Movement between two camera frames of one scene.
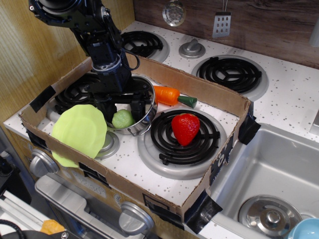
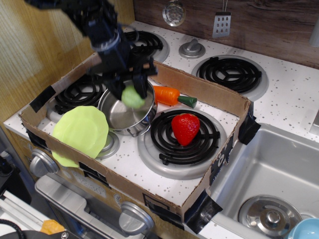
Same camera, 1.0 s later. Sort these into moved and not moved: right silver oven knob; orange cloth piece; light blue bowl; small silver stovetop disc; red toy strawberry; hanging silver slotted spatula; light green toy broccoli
Moved: light green toy broccoli
Not moved: hanging silver slotted spatula; red toy strawberry; small silver stovetop disc; right silver oven knob; orange cloth piece; light blue bowl
